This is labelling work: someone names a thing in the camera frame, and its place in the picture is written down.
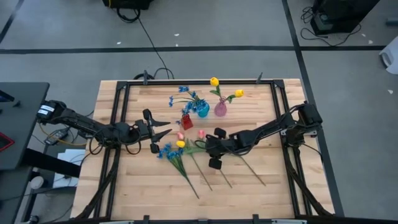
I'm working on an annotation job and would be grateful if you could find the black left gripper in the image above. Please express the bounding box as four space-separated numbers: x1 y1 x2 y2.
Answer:
134 108 173 154

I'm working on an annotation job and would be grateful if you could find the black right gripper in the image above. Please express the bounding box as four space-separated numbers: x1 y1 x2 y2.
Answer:
194 127 242 170

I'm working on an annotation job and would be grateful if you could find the blue artificial flower bunch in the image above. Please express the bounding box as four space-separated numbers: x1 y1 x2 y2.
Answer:
156 142 200 200
168 85 208 125

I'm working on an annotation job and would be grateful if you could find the yellow artificial tulip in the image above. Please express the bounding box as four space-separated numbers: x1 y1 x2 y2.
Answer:
226 88 245 105
208 77 225 102

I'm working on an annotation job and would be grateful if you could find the red glass vase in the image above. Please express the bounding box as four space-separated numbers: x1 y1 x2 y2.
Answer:
180 113 194 131

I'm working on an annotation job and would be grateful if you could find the blue glass vase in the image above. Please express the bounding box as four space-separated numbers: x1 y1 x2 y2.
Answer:
196 101 211 119

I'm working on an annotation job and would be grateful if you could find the pink glass vase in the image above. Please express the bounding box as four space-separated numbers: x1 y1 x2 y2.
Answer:
214 96 228 118

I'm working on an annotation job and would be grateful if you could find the white paper stack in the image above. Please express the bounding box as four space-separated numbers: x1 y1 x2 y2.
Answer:
52 148 85 189

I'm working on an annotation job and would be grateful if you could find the black power adapter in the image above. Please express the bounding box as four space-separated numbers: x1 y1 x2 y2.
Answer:
44 128 70 146

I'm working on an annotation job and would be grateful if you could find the black desk foot bar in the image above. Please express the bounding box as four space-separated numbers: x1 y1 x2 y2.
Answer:
24 148 81 178

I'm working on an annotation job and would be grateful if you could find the black equipment box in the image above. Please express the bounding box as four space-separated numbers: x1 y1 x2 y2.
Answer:
102 0 155 10

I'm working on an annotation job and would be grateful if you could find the white round object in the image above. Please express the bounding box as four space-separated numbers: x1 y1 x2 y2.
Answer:
29 175 45 190

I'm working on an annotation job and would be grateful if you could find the black desk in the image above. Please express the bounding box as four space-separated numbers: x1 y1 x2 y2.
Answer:
0 82 50 170

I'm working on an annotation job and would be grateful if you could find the red-edged flat device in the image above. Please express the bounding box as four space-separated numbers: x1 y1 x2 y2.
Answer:
0 132 16 153

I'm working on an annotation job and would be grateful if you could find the black wheeled floor machine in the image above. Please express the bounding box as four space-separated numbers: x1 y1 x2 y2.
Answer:
310 0 381 35

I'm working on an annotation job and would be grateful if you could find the white plastic bin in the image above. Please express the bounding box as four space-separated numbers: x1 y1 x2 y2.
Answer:
378 35 398 75

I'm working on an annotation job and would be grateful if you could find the long black floor cable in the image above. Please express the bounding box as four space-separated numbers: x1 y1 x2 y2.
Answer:
132 17 175 81

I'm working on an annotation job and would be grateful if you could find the yellow cable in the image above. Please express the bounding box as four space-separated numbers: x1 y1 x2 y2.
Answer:
37 122 88 147

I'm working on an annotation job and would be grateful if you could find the coiled black cable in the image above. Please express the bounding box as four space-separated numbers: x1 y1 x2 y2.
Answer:
116 7 141 24

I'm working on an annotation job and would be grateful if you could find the tangled black floor cable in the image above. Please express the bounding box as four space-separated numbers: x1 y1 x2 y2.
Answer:
300 6 363 47

